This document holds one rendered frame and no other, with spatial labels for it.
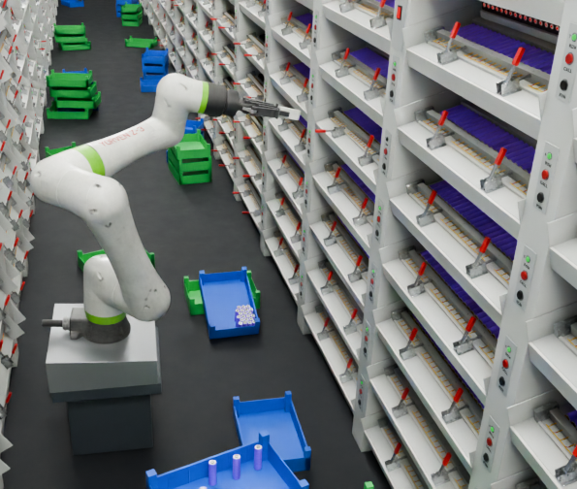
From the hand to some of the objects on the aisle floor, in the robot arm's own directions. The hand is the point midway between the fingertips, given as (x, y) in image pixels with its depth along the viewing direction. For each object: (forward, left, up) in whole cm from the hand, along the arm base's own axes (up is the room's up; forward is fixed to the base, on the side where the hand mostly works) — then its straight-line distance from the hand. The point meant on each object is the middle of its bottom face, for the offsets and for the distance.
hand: (288, 113), depth 222 cm
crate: (+1, -32, -101) cm, 106 cm away
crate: (-10, +59, -105) cm, 120 cm away
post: (+48, -104, -96) cm, 149 cm away
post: (+23, +105, -104) cm, 149 cm away
